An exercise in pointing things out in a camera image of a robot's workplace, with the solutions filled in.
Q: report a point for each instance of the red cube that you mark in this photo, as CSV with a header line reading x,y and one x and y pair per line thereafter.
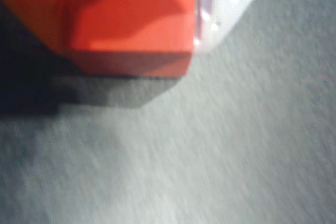
x,y
136,24

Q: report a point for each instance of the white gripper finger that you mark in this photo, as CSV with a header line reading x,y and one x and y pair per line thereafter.
x,y
225,1

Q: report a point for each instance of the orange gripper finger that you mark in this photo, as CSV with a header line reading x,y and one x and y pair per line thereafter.
x,y
29,1

